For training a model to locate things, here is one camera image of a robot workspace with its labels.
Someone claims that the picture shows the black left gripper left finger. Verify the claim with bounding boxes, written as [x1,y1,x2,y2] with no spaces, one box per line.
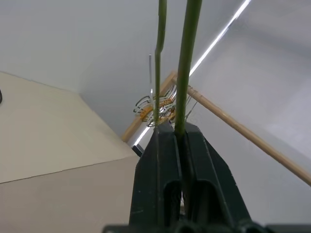
[128,120,183,226]

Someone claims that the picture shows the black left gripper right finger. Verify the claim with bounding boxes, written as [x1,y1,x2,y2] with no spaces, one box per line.
[175,122,253,225]

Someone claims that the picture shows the thick green flower stem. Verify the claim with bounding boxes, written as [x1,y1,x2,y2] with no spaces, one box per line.
[153,0,203,225]

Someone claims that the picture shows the wooden rack rod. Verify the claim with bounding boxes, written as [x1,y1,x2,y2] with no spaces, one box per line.
[171,77,311,187]

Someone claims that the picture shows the ceiling light strip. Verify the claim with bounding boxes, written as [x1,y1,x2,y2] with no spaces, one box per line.
[133,0,253,147]

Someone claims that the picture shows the orange wire hanger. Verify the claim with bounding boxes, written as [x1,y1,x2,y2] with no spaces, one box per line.
[139,96,176,122]

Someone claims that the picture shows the black wire hanger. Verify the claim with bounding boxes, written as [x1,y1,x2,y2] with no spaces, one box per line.
[133,98,195,128]

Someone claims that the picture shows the white wire hanger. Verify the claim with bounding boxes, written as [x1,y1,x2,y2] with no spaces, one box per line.
[135,95,156,115]

